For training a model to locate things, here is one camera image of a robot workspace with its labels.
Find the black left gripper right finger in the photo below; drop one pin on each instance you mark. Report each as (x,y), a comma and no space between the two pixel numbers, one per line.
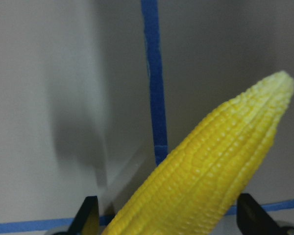
(252,219)

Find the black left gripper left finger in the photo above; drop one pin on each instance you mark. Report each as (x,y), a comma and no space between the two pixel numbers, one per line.
(86,221)

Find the yellow toy corn cob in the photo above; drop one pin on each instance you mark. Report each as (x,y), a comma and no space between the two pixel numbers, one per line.
(196,184)

